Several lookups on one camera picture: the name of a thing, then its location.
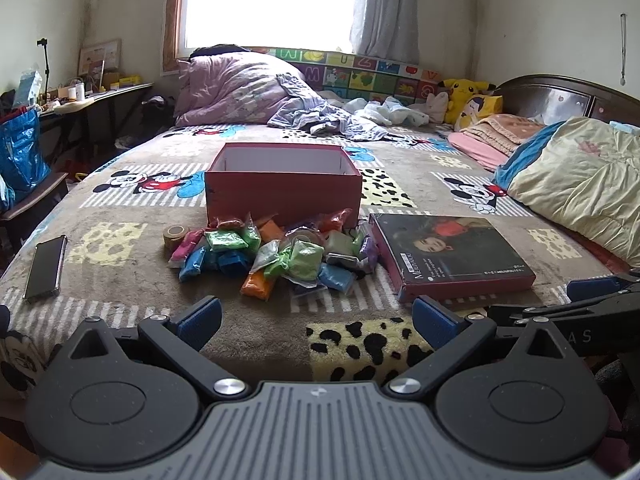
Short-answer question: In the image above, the blue plastic bag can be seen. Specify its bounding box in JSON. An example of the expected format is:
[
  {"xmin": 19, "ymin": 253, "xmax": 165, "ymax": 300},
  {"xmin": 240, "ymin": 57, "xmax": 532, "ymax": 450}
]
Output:
[{"xmin": 0, "ymin": 107, "xmax": 53, "ymax": 211}]

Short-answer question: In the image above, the dark wooden headboard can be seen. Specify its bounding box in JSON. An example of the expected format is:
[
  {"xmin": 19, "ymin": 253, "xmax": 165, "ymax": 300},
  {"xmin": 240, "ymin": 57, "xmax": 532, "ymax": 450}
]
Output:
[{"xmin": 492, "ymin": 75, "xmax": 640, "ymax": 126}]

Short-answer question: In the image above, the wooden chair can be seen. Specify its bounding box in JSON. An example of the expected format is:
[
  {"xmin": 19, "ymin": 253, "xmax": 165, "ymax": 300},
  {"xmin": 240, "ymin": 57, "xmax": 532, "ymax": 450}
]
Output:
[{"xmin": 0, "ymin": 172, "xmax": 70, "ymax": 241}]

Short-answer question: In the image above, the desk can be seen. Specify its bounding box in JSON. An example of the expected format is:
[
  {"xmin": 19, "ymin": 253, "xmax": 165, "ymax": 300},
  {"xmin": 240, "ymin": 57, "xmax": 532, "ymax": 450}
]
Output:
[{"xmin": 37, "ymin": 82, "xmax": 155, "ymax": 161}]

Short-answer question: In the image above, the hanging necklace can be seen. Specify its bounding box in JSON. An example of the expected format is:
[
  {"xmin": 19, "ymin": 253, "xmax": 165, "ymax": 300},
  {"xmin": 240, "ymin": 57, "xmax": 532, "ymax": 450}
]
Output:
[{"xmin": 619, "ymin": 12, "xmax": 629, "ymax": 87}]

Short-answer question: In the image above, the pink folded blanket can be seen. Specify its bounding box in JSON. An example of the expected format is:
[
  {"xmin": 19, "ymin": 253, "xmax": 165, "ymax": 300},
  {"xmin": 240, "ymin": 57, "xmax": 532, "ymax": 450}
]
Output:
[{"xmin": 447, "ymin": 131, "xmax": 516, "ymax": 172}]

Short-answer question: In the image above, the dark clothing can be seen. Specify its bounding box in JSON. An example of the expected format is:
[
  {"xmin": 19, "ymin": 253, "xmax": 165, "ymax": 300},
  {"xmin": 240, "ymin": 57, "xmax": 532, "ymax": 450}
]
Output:
[{"xmin": 189, "ymin": 45, "xmax": 251, "ymax": 59}]

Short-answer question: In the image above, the black phone stand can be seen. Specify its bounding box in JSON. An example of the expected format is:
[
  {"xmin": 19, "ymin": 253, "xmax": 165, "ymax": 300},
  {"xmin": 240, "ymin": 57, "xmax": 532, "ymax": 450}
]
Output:
[{"xmin": 36, "ymin": 37, "xmax": 54, "ymax": 93}]

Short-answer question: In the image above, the grey lilac clothing pile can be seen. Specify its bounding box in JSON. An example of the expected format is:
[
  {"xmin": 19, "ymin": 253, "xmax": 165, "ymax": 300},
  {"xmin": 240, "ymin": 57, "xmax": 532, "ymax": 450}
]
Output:
[{"xmin": 267, "ymin": 74, "xmax": 396, "ymax": 142}]

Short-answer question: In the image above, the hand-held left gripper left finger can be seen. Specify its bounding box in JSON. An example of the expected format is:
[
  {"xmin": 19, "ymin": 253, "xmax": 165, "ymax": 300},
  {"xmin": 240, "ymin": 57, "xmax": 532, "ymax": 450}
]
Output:
[{"xmin": 52, "ymin": 296, "xmax": 249, "ymax": 402}]

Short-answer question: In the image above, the black bag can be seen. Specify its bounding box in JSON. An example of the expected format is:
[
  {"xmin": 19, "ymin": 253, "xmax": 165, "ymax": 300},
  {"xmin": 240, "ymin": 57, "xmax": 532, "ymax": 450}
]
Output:
[{"xmin": 140, "ymin": 95, "xmax": 176, "ymax": 136}]

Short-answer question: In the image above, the window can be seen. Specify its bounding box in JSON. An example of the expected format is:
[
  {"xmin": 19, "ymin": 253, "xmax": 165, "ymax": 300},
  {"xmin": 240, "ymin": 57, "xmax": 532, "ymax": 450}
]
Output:
[{"xmin": 162, "ymin": 0, "xmax": 373, "ymax": 76}]

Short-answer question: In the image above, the framed picture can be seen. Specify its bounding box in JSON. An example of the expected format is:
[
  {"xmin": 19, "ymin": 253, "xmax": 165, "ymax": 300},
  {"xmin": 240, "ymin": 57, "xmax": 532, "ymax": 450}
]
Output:
[{"xmin": 77, "ymin": 38, "xmax": 122, "ymax": 81}]

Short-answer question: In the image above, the cream quilt with blue lining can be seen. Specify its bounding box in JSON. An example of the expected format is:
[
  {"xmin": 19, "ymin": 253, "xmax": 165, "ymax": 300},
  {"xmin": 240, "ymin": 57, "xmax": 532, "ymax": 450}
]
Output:
[{"xmin": 492, "ymin": 116, "xmax": 640, "ymax": 268}]

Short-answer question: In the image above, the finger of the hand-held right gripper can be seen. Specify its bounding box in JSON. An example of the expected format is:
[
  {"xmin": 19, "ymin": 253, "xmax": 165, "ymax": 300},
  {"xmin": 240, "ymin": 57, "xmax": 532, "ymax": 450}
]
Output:
[
  {"xmin": 566, "ymin": 269, "xmax": 640, "ymax": 306},
  {"xmin": 487, "ymin": 296, "xmax": 640, "ymax": 328}
]

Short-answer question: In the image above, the yellow plush toy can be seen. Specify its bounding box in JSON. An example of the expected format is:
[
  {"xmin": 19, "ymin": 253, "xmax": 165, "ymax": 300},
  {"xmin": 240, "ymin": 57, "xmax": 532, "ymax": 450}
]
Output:
[{"xmin": 439, "ymin": 77, "xmax": 496, "ymax": 107}]

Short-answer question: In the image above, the black smartphone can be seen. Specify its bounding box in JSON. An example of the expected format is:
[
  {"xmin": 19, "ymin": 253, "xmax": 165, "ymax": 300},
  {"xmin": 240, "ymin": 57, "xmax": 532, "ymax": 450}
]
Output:
[{"xmin": 23, "ymin": 235, "xmax": 69, "ymax": 304}]

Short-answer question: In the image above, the white cat plush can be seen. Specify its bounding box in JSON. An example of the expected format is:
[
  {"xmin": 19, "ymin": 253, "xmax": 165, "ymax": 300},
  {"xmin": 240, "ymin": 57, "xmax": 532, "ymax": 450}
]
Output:
[{"xmin": 425, "ymin": 91, "xmax": 451, "ymax": 124}]

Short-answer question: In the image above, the yellow printed cushion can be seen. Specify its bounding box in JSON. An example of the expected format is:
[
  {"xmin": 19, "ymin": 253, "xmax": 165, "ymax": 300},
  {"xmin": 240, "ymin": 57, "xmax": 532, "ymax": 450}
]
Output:
[{"xmin": 452, "ymin": 94, "xmax": 504, "ymax": 131}]

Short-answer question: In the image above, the pile of coloured clay packets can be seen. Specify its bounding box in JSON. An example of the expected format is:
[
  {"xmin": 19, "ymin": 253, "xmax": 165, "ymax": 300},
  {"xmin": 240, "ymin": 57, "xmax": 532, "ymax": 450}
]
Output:
[{"xmin": 169, "ymin": 212, "xmax": 381, "ymax": 297}]

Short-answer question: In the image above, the white cloth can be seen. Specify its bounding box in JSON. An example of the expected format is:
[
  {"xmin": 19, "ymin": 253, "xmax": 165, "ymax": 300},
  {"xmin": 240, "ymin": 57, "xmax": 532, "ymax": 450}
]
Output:
[{"xmin": 345, "ymin": 96, "xmax": 431, "ymax": 128}]

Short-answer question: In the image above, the blue tissue pack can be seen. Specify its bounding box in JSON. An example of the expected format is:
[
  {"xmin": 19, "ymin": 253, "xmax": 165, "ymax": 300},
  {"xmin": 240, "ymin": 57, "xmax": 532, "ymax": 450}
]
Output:
[{"xmin": 15, "ymin": 71, "xmax": 44, "ymax": 106}]

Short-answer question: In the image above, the red cardboard box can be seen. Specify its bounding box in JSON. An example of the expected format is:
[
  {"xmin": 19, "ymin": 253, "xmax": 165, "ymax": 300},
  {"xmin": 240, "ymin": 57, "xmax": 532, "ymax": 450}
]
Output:
[{"xmin": 204, "ymin": 142, "xmax": 363, "ymax": 229}]

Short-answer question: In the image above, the peach fleece blanket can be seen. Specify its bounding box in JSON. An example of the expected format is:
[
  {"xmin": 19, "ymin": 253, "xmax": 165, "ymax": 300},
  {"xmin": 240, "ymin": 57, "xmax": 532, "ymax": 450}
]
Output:
[{"xmin": 462, "ymin": 113, "xmax": 547, "ymax": 156}]

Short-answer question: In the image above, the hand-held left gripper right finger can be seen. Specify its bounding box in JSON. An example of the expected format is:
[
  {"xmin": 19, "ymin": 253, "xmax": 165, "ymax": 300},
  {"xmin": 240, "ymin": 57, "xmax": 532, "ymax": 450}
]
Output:
[{"xmin": 381, "ymin": 295, "xmax": 585, "ymax": 402}]

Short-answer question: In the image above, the grey curtain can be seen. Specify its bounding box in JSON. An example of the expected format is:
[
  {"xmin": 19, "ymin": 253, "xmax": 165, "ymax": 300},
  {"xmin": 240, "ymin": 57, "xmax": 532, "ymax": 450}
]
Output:
[{"xmin": 350, "ymin": 0, "xmax": 476, "ymax": 58}]

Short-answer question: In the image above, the brown tape roll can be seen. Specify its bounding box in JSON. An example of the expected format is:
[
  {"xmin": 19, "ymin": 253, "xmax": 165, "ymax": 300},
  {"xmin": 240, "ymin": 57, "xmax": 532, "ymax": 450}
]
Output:
[{"xmin": 162, "ymin": 225, "xmax": 191, "ymax": 250}]

